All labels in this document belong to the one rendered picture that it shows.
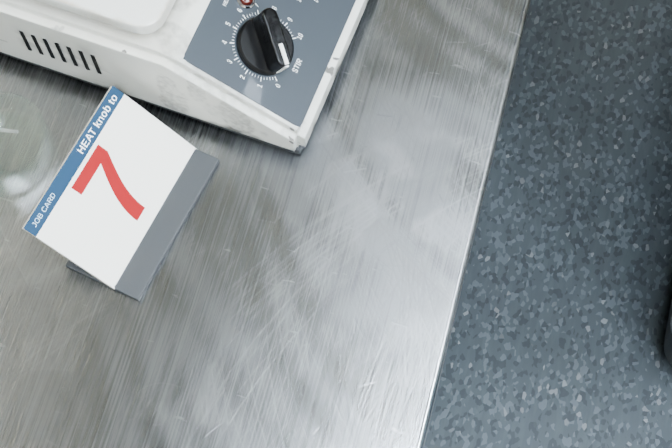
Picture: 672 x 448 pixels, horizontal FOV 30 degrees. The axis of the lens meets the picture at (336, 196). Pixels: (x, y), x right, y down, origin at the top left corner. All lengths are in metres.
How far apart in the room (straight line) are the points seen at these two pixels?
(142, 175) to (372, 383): 0.16
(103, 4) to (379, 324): 0.21
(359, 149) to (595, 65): 0.93
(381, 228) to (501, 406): 0.77
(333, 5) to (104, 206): 0.16
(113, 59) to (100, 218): 0.08
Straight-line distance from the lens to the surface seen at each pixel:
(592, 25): 1.62
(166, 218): 0.68
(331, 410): 0.64
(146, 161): 0.68
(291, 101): 0.66
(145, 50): 0.65
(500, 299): 1.46
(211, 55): 0.65
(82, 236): 0.66
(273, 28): 0.65
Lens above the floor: 1.37
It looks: 67 degrees down
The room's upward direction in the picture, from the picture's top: 4 degrees counter-clockwise
